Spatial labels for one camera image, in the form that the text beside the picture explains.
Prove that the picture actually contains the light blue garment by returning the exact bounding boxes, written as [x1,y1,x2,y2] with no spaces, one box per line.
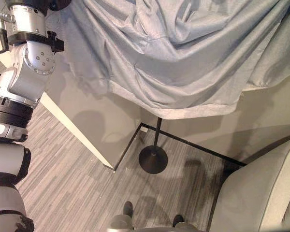
[47,0,290,120]

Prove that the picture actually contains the black clothes rack stand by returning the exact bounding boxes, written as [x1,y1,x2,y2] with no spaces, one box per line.
[138,117,169,174]

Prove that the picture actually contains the light grey sofa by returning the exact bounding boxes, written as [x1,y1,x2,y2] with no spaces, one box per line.
[208,138,290,232]

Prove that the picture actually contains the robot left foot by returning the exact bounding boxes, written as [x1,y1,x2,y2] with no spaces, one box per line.
[123,201,134,218]

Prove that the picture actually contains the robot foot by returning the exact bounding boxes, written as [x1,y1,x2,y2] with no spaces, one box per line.
[123,201,134,218]
[173,215,184,228]

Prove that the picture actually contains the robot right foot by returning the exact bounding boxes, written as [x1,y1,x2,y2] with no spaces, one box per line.
[173,215,184,228]

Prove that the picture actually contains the silver robot left leg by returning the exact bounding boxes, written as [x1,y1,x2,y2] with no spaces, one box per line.
[107,215,134,232]

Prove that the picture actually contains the silver robot leg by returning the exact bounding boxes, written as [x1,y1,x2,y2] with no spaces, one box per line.
[107,215,134,232]
[135,221,199,232]

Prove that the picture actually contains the silver robot right leg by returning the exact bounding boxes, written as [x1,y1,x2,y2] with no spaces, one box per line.
[135,221,199,232]

